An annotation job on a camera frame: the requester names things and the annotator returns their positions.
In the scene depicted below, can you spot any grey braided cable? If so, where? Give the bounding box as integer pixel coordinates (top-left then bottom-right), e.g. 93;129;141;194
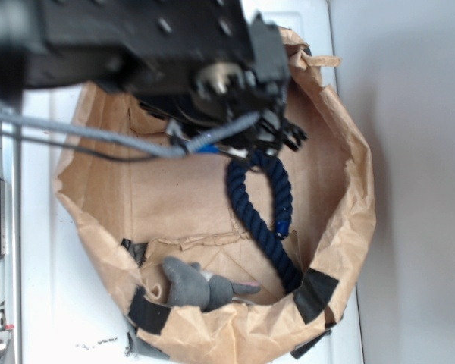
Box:
0;109;261;158

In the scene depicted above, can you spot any grey plush mouse toy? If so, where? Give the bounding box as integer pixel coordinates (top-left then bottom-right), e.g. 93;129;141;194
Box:
162;256;261;312

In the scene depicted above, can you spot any aluminium extrusion rail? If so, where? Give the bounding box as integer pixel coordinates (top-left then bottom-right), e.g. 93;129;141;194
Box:
0;121;22;363

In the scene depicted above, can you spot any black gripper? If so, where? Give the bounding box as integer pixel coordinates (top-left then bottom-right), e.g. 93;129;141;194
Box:
140;15;307;159

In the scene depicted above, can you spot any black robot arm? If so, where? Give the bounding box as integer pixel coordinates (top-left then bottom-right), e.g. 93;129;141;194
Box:
0;1;307;159

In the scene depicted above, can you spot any dark navy rope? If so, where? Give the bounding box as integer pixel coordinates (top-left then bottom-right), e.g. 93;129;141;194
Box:
224;148;303;295

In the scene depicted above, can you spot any brown paper bag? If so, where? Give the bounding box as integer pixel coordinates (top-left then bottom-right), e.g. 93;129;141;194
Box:
54;29;376;363

